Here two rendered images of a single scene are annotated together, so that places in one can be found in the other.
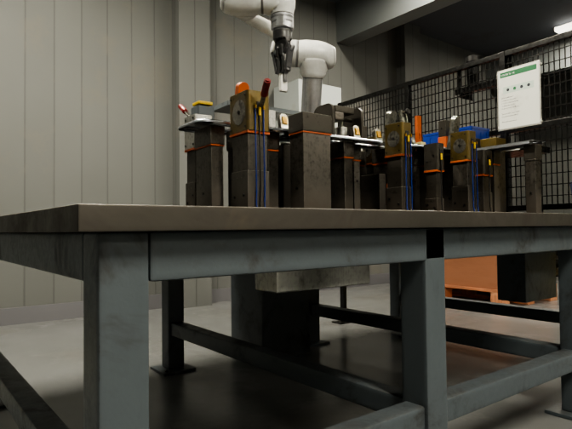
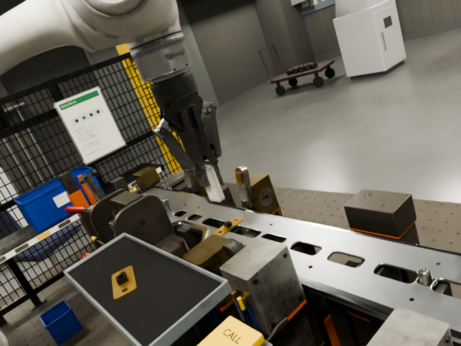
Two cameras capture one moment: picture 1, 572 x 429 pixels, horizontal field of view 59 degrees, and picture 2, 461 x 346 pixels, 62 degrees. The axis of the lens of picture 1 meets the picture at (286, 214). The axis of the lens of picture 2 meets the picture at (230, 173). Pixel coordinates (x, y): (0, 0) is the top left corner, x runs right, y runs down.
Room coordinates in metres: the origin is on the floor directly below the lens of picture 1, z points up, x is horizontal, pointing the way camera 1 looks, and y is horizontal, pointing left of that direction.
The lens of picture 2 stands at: (1.90, 0.67, 1.46)
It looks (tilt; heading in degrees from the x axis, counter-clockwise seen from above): 19 degrees down; 272
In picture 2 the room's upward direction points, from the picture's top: 21 degrees counter-clockwise
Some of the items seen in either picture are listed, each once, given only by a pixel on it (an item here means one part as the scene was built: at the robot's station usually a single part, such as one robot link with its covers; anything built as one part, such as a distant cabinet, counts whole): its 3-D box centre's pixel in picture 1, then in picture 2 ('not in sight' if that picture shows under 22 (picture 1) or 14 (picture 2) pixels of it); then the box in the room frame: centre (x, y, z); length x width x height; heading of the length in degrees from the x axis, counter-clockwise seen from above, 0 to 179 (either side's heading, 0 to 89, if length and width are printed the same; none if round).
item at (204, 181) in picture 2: not in sight; (197, 176); (1.99, 0.02, 1.26); 0.03 x 0.01 x 0.05; 37
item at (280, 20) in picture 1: (282, 24); (162, 60); (1.96, 0.01, 1.46); 0.09 x 0.09 x 0.06
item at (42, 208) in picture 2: (455, 144); (60, 196); (2.67, -0.90, 1.10); 0.30 x 0.17 x 0.13; 36
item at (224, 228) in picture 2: not in sight; (228, 224); (2.00, -0.27, 1.01); 0.08 x 0.04 x 0.01; 35
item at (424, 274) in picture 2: not in sight; (425, 279); (1.69, 0.16, 1.00); 0.02 x 0.02 x 0.04
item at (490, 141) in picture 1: (494, 178); (160, 206); (2.32, -0.95, 0.88); 0.08 x 0.08 x 0.36; 35
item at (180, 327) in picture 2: (258, 111); (133, 279); (2.14, 0.11, 1.16); 0.37 x 0.14 x 0.02; 125
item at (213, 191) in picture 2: not in sight; (210, 184); (1.97, 0.01, 1.23); 0.03 x 0.01 x 0.07; 127
